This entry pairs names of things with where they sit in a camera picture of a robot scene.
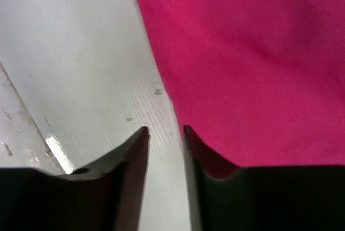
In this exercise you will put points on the pink trousers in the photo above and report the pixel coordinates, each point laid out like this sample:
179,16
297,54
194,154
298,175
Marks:
260,81

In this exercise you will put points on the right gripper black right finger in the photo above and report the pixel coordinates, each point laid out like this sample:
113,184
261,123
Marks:
224,196

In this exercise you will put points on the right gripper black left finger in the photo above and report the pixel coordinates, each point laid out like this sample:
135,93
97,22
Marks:
103,195

